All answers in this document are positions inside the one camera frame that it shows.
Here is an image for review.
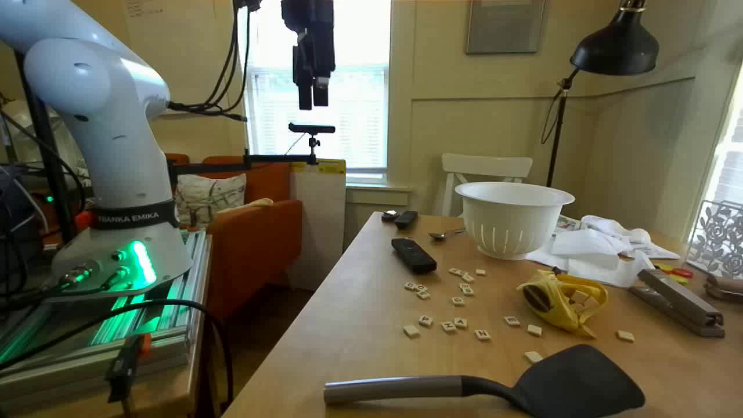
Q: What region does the black desk lamp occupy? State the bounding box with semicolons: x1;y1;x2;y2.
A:
538;0;663;190

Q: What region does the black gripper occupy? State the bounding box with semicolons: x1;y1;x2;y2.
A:
280;0;336;111

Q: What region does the grey framed wall picture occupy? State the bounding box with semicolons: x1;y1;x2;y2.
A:
463;0;551;59

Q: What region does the white panel with yellow strip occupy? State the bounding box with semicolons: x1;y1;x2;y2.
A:
289;159;349;292

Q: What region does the wide black remote control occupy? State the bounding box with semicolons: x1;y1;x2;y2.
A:
391;237;440;277

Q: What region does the small red yellow tool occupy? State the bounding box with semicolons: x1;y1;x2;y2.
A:
653;260;696;283

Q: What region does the brown object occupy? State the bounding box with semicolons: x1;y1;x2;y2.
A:
704;273;743;308

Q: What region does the long black cable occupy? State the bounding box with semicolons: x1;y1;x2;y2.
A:
0;297;234;407

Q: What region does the white wooden chair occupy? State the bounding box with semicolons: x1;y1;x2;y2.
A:
440;152;536;219

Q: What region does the white crumpled cloth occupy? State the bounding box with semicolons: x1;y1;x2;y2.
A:
526;211;682;290

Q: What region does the black camera on mount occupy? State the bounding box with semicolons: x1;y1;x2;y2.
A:
285;122;339;167

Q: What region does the black spatula grey handle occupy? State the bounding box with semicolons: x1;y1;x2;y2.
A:
321;341;649;418

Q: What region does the white plastic colander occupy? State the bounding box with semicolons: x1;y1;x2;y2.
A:
454;179;579;263

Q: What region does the bright window white frame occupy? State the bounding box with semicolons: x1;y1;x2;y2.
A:
245;0;394;176
706;65;743;210

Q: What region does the tangle of black cables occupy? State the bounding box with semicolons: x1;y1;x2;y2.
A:
0;159;51;312

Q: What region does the black orange clamp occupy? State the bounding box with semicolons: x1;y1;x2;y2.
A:
103;333;153;407

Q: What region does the black vertical pole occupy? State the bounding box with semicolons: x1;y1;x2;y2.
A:
10;45;80;246

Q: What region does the white patterned lattice panel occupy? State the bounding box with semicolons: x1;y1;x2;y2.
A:
682;198;743;280

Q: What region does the black robot arm cable bundle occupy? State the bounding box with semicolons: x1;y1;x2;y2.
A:
163;0;255;125

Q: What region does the orange armchair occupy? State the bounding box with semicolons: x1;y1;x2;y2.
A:
165;152;307;325

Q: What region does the small metal spoon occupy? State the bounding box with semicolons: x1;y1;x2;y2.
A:
427;227;468;245

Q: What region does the white patterned pillow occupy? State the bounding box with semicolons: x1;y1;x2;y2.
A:
172;173;252;232

